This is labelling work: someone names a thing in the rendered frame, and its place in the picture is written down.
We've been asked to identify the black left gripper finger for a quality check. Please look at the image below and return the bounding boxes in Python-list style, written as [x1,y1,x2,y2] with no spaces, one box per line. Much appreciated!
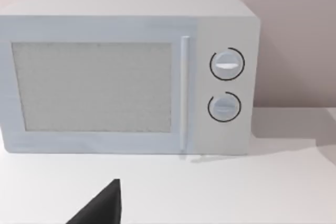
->
[65,178,123,224]

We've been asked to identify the pale blue microwave door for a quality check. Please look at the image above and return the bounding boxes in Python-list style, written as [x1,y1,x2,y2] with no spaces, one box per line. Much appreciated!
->
[0,15,198,154]

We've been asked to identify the pale microwave oven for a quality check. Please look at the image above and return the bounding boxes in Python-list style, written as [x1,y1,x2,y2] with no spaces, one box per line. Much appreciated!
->
[0,0,261,156]

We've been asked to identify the small pale microwave knob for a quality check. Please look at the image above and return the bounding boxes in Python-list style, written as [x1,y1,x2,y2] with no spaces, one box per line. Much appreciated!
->
[210,96,238,120]

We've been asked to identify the large pale microwave knob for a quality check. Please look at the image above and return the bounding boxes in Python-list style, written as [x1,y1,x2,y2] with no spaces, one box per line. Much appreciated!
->
[211,52,243,78]

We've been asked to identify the white microwave door handle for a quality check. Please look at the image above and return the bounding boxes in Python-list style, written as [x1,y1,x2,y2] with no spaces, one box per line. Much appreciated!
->
[180,35,191,154]

